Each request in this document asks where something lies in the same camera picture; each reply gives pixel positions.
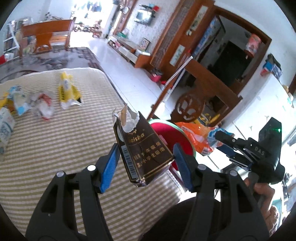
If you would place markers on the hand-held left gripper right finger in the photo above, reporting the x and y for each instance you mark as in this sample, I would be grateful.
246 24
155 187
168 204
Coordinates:
182 166

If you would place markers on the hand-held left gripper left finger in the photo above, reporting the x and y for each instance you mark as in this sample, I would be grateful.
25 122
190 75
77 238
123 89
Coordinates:
110 166

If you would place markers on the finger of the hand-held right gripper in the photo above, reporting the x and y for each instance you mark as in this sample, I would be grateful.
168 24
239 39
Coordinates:
227 138
233 157

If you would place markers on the orange snack bag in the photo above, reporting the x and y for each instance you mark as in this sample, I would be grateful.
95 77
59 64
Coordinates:
196 136

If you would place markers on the red basin green rim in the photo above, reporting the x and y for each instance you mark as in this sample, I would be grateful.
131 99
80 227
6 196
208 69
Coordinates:
166 134

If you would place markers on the brown cigarette box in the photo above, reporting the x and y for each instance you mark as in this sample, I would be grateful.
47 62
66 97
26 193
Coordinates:
143 150

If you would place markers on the yellow wrapper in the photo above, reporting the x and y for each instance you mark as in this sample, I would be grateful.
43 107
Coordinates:
67 92

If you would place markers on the red white wrapper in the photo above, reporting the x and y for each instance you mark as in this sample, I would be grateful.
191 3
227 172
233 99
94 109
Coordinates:
44 106

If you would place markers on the white blue snack packet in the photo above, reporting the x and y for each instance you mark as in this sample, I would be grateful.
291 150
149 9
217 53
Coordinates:
20 103

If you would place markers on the white printed packet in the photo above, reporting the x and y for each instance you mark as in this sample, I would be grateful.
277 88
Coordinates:
5 129

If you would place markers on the person's right hand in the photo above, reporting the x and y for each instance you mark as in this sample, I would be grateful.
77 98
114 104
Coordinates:
263 192

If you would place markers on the yellow toy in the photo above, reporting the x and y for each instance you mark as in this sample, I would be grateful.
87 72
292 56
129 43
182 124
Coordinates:
205 119

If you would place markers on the white cabinet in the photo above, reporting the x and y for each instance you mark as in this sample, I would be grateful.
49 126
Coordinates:
249 115

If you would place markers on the person's dark clothing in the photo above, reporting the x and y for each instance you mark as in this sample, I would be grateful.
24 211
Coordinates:
171 220

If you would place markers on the yellow checked tablecloth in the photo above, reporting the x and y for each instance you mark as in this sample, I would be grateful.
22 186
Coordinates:
57 150

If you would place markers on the carved wooden chair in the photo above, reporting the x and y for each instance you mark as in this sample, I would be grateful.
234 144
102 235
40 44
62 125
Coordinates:
208 78

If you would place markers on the blue cardboard box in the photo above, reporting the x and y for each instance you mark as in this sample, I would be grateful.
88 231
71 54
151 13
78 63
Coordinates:
275 69

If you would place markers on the white beaded strip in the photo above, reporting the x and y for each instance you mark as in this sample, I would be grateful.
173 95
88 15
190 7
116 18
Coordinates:
178 71

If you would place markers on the red flower pot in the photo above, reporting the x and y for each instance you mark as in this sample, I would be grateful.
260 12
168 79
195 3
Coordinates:
155 77

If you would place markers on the red paper lantern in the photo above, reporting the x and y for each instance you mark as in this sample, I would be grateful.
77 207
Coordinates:
253 44

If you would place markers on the wooden television cabinet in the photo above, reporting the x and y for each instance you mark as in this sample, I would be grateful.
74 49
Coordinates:
138 58

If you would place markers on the grey patterned table cover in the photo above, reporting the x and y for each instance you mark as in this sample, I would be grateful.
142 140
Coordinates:
57 58

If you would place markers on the framed star picture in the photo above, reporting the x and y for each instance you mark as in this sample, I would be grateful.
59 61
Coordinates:
145 43

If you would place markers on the wooden dining chair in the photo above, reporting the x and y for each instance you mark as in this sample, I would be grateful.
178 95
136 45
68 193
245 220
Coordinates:
46 30

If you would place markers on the red bag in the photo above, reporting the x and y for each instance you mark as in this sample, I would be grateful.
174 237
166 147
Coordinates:
1 59

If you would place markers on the short wall scroll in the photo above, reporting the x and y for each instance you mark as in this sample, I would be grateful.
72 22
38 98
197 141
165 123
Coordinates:
178 54

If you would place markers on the blue wall poster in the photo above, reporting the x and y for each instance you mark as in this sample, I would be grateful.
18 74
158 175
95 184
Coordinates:
208 37

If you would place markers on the long wall scroll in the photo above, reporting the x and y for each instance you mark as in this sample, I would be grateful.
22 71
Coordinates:
197 18

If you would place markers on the wall television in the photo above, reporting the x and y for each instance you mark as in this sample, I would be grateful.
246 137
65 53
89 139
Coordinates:
143 16

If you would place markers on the wall shelf with ornaments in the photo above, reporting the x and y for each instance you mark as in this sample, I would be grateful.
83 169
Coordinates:
150 7

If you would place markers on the round wall mirror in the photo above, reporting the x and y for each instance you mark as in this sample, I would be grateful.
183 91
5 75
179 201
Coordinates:
125 9

